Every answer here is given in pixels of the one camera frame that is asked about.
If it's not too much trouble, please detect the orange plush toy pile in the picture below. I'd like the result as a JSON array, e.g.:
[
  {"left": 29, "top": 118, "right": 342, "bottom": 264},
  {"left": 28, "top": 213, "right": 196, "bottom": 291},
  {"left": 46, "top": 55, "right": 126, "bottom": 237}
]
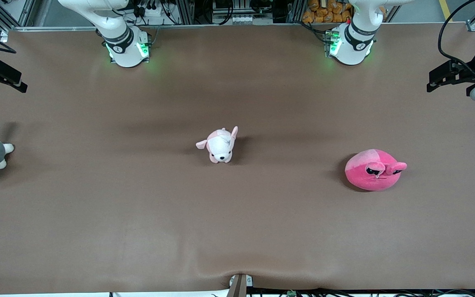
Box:
[{"left": 302, "top": 0, "right": 354, "bottom": 24}]

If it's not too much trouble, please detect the white power strip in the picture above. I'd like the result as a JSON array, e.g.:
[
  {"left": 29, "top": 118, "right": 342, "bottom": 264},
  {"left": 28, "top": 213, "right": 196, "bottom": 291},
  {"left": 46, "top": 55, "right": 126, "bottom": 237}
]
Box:
[{"left": 136, "top": 0, "right": 170, "bottom": 18}]

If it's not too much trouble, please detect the brown table cover sheet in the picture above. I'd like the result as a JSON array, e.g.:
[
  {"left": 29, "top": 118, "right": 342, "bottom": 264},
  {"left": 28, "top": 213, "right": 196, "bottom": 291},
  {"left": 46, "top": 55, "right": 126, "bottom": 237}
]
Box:
[{"left": 0, "top": 23, "right": 475, "bottom": 295}]

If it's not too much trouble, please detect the metal clamp bracket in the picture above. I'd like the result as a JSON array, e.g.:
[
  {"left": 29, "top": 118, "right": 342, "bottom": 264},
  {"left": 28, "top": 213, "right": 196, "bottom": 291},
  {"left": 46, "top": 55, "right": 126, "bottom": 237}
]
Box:
[{"left": 227, "top": 273, "right": 254, "bottom": 297}]

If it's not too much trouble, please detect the aluminium table frame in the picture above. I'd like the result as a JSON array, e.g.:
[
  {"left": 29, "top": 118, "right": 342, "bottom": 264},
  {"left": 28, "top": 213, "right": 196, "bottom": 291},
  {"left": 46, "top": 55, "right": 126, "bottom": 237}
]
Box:
[{"left": 7, "top": 21, "right": 471, "bottom": 33}]

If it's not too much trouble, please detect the round hot pink plush toy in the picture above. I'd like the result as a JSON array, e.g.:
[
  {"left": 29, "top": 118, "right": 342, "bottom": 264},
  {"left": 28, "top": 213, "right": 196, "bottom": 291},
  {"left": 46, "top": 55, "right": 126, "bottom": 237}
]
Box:
[{"left": 344, "top": 149, "right": 408, "bottom": 192}]

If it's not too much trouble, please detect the pale pink white dog plush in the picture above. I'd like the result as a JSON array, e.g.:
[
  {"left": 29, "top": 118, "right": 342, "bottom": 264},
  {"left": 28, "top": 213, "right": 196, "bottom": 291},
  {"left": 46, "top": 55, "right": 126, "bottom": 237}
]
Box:
[{"left": 195, "top": 126, "right": 239, "bottom": 164}]

